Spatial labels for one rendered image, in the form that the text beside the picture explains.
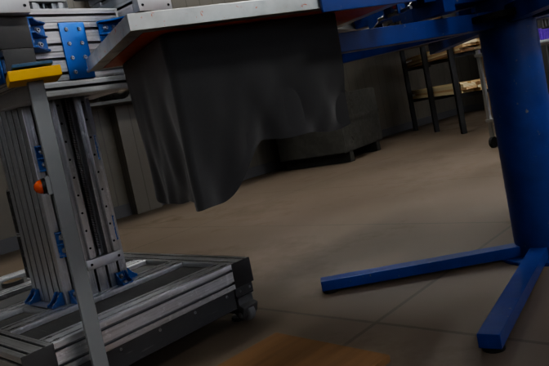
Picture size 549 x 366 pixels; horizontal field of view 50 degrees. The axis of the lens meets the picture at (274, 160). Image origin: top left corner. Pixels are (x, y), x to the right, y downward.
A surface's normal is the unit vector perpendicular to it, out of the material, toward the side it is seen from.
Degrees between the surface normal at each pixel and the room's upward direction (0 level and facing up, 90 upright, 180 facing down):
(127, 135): 90
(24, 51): 90
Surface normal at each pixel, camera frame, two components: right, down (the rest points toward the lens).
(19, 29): 0.72, -0.09
